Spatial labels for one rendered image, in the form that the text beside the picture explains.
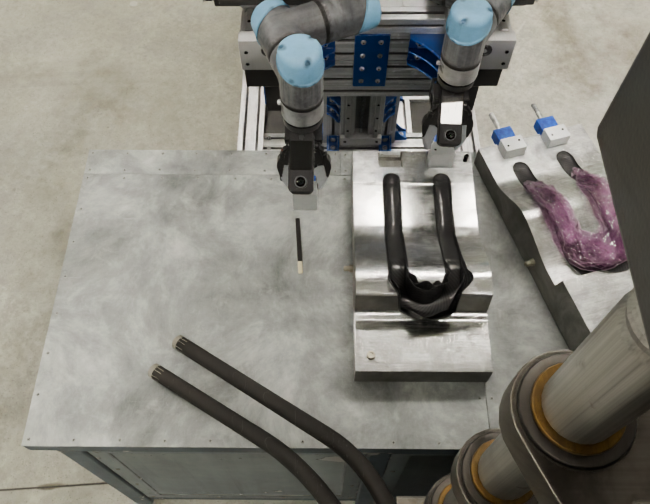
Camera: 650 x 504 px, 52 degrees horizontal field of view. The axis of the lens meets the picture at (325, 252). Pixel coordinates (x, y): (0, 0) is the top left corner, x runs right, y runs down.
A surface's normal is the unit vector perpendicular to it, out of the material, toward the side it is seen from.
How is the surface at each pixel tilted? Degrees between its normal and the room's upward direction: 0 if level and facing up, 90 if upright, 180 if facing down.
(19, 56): 0
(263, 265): 0
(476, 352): 0
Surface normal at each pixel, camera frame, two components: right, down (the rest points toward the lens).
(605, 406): -0.55, 0.73
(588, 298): 0.00, -0.50
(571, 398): -0.91, 0.36
